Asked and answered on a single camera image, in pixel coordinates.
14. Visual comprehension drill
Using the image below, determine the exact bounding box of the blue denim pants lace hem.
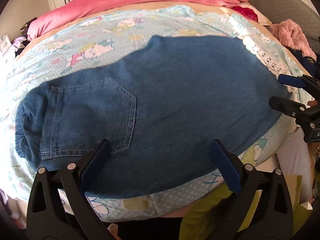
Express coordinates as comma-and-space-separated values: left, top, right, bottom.
15, 36, 291, 198

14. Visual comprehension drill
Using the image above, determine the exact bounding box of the pink fluffy garment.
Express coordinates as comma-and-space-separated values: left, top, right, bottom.
269, 19, 317, 60

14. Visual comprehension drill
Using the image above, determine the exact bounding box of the grey upholstered headboard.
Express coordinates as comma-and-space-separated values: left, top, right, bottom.
249, 0, 320, 54

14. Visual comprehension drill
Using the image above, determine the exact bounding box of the red patterned pillow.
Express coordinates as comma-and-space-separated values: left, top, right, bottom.
232, 6, 259, 22

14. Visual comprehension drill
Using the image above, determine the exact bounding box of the clothes pile beside bed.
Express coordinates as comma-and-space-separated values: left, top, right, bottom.
11, 17, 37, 57

